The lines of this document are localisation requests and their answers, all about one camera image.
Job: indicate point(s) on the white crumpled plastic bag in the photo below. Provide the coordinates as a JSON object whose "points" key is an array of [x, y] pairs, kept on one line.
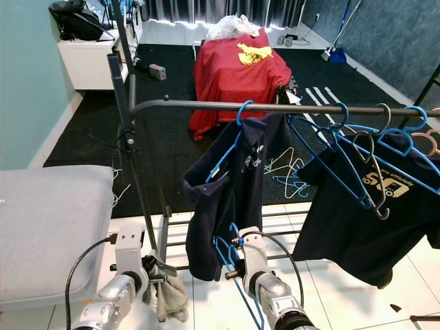
{"points": [[232, 26]]}

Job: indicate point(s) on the blue bag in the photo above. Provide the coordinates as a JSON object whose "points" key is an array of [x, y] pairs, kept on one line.
{"points": [[120, 8]]}

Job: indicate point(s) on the white cabinet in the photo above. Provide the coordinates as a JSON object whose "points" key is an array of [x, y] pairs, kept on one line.
{"points": [[89, 65]]}

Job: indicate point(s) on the yellow cloth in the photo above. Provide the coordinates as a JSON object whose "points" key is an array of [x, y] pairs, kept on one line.
{"points": [[254, 53]]}

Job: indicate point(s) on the navy polo shirt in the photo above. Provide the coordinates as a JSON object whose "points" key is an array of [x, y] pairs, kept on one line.
{"points": [[220, 227]]}

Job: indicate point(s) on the grey green garment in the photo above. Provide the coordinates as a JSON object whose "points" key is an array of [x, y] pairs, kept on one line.
{"points": [[168, 299]]}

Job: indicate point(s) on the dark curtain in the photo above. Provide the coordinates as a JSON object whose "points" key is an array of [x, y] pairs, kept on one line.
{"points": [[220, 10]]}

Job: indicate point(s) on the blue mop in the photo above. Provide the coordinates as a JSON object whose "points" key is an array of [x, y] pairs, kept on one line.
{"points": [[337, 55]]}

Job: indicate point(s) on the black gold print t-shirt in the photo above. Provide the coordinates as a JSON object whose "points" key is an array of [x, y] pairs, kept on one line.
{"points": [[344, 240]]}

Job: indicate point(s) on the small black scrap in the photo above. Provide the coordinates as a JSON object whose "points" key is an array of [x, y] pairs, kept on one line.
{"points": [[395, 309]]}

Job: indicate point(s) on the red cloth cover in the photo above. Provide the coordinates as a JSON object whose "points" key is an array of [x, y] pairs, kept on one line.
{"points": [[227, 86]]}

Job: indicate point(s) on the black metal clothes rack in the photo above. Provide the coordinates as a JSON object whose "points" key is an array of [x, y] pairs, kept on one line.
{"points": [[192, 104]]}

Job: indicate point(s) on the grey upholstered ottoman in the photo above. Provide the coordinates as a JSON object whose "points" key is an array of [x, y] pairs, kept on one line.
{"points": [[55, 234]]}

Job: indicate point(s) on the black backpack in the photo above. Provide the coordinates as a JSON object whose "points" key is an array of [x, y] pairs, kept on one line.
{"points": [[79, 20]]}

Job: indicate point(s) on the white thin hanger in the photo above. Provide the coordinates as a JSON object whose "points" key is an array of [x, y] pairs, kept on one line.
{"points": [[282, 168]]}

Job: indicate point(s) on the peach plastic hanger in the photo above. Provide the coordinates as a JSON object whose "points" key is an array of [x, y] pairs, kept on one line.
{"points": [[427, 137]]}

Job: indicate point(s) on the small grey box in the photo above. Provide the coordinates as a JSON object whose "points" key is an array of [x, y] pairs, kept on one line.
{"points": [[157, 71]]}

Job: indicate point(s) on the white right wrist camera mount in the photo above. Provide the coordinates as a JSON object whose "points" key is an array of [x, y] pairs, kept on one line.
{"points": [[256, 258]]}

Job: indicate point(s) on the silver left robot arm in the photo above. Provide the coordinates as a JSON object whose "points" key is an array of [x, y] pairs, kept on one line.
{"points": [[110, 306]]}

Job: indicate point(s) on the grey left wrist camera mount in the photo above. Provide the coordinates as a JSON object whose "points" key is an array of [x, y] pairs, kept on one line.
{"points": [[129, 251]]}

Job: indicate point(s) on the black floor mat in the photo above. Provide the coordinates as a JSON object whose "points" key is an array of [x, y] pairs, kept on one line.
{"points": [[96, 130]]}

